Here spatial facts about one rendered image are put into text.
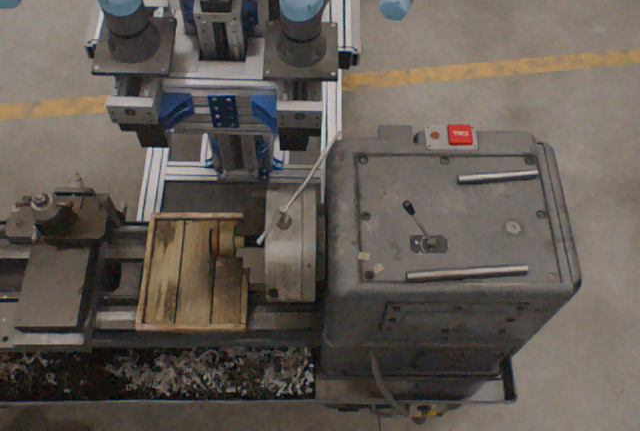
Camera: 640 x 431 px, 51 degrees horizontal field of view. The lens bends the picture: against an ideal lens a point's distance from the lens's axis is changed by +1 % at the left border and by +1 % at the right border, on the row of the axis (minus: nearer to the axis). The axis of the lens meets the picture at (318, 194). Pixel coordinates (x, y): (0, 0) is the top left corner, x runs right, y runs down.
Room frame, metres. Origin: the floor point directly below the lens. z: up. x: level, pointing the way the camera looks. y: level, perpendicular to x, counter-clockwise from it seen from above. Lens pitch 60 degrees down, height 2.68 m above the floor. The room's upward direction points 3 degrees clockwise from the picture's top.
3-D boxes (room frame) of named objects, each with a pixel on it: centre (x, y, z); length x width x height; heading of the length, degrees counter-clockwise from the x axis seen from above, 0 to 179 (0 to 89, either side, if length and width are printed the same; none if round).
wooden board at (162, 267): (0.75, 0.34, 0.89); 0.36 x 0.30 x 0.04; 3
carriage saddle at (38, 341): (0.73, 0.76, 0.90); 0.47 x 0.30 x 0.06; 3
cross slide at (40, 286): (0.75, 0.71, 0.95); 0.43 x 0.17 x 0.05; 3
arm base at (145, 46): (1.35, 0.57, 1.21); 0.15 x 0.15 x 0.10
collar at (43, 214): (0.81, 0.71, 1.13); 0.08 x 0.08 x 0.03
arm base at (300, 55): (1.36, 0.07, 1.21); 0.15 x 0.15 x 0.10
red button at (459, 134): (1.01, -0.36, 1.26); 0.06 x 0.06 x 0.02; 3
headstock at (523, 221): (0.80, -0.32, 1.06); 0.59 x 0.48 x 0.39; 93
